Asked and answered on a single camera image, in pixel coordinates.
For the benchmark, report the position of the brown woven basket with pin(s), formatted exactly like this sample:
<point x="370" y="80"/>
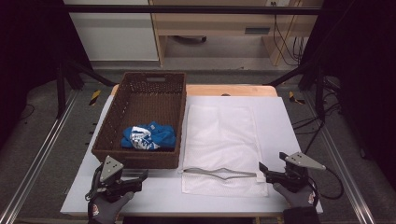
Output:
<point x="146" y="105"/>

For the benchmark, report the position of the black horizontal frame bar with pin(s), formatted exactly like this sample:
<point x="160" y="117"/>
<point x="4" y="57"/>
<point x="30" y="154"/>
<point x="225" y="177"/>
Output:
<point x="186" y="9"/>

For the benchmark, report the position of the dark curtain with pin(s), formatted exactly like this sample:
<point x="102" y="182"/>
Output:
<point x="364" y="62"/>
<point x="28" y="46"/>

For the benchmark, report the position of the white cabinet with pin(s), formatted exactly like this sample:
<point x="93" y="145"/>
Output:
<point x="115" y="34"/>

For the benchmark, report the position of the person's right hand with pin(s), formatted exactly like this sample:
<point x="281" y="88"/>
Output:
<point x="297" y="199"/>

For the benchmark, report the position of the black metal stand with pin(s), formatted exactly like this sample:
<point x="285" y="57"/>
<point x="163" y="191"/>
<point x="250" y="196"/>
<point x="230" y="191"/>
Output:
<point x="60" y="90"/>
<point x="319" y="93"/>

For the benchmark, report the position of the yellow black tape strip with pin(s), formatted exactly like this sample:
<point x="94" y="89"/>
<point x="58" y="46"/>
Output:
<point x="95" y="97"/>
<point x="294" y="98"/>

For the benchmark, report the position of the white table board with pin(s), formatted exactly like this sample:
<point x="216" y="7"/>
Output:
<point x="274" y="124"/>

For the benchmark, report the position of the blue printed garment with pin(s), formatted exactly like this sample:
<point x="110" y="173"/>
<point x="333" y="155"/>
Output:
<point x="162" y="137"/>

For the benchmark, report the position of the light wooden desk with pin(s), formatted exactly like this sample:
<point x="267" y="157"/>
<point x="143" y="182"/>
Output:
<point x="211" y="21"/>

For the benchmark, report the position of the person's left hand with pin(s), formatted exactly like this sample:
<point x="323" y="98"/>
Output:
<point x="107" y="210"/>

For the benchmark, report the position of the aluminium floor rail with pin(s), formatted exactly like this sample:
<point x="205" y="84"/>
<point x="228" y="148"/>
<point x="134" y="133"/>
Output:
<point x="40" y="152"/>
<point x="345" y="165"/>

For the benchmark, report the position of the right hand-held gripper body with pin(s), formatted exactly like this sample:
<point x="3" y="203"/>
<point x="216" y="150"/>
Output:
<point x="297" y="174"/>

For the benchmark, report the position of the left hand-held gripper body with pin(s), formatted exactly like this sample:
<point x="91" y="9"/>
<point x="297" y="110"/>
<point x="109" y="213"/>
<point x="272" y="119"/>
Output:
<point x="109" y="169"/>

